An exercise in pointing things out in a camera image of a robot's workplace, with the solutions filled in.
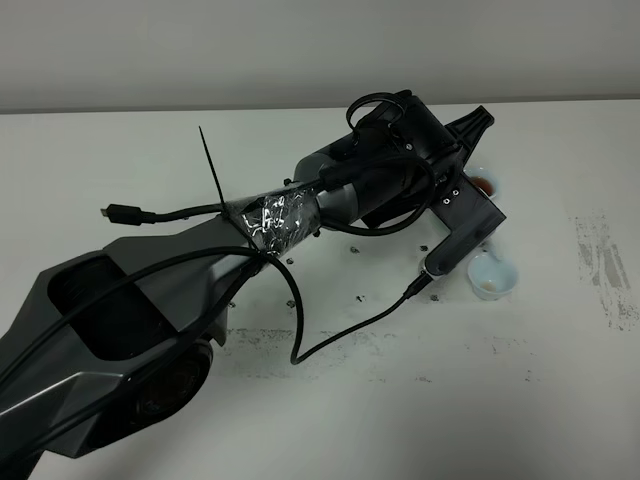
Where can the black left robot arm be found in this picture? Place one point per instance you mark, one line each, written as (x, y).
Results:
(118, 339)

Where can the far light blue teacup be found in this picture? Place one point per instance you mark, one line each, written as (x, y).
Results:
(485, 180)

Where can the light blue teacup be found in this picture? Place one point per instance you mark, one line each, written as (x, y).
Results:
(485, 180)
(491, 278)

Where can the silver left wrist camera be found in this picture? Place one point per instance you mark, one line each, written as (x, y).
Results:
(471, 217)

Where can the light blue porcelain teapot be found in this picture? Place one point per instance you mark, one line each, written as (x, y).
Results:
(494, 249)

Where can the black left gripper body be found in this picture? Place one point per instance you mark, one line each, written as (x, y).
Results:
(447, 149)

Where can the black cable tie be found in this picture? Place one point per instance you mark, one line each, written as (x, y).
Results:
(212, 167)

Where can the near light blue teacup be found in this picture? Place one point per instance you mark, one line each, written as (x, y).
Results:
(491, 278)

